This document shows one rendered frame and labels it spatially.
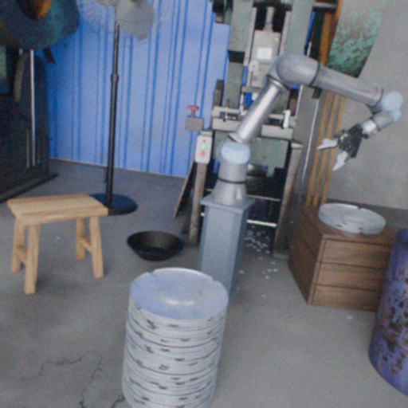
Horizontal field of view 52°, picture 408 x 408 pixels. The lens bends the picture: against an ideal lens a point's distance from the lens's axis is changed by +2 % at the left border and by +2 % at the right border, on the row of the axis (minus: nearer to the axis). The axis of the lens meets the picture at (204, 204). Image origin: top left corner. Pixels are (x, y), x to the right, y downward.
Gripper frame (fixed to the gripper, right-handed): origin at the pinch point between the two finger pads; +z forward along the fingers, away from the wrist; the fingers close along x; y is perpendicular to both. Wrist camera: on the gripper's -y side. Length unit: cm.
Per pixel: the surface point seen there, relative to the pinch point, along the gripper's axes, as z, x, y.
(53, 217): 100, 0, 66
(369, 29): -47, -34, 17
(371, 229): 0.8, 30.5, -19.9
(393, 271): 5, 62, 9
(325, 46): -39, -85, -19
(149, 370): 73, 74, 62
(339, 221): 10.1, 23.0, -12.6
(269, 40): -12, -73, 18
